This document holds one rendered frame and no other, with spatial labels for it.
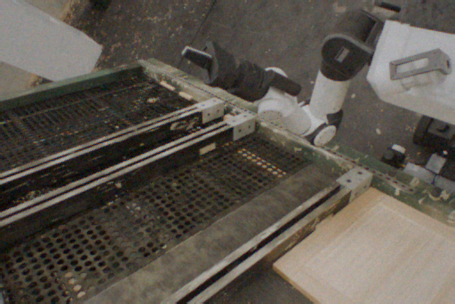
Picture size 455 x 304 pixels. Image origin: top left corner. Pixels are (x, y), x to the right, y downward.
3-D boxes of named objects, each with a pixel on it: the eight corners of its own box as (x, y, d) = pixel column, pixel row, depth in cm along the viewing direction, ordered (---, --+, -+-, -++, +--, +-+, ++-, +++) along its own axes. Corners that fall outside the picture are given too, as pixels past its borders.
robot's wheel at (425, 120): (435, 114, 195) (428, 102, 180) (444, 116, 192) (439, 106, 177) (416, 147, 197) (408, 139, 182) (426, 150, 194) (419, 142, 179)
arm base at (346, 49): (333, 43, 103) (341, 4, 95) (379, 53, 99) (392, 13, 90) (315, 71, 94) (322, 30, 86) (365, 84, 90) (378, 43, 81)
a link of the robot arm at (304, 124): (267, 108, 103) (291, 132, 118) (288, 131, 97) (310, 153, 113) (296, 82, 101) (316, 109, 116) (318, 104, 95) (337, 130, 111)
